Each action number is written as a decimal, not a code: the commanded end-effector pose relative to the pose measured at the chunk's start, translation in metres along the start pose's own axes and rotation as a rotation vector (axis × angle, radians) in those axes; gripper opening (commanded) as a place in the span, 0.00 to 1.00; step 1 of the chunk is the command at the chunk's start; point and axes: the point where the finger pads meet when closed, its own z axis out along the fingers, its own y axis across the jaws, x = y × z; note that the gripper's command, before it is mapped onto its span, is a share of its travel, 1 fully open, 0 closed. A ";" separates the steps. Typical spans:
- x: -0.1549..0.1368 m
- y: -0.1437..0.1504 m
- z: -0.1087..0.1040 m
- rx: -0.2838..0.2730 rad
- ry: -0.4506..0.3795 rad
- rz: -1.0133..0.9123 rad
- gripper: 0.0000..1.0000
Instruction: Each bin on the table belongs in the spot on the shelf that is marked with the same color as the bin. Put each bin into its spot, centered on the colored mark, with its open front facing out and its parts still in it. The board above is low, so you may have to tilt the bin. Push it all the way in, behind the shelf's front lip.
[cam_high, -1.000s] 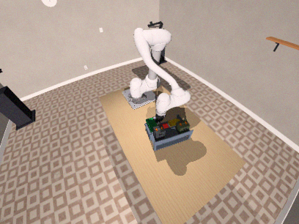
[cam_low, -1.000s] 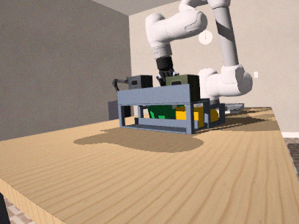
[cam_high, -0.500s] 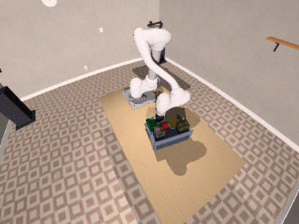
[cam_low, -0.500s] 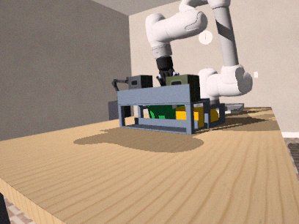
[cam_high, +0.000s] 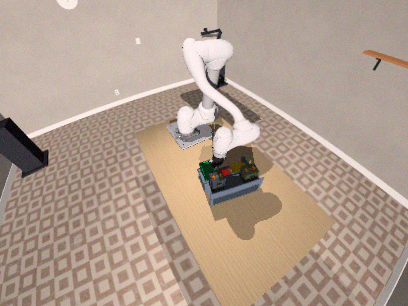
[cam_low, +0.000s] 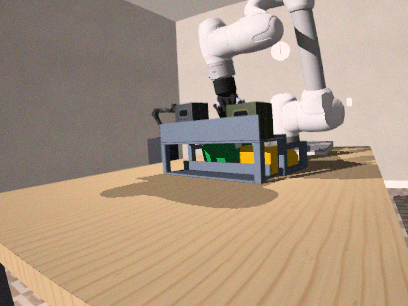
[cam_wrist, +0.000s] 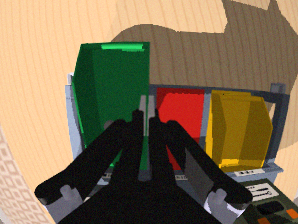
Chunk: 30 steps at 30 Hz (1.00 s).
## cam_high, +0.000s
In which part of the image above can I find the yellow bin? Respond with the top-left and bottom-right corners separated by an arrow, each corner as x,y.
229,162 -> 246,173

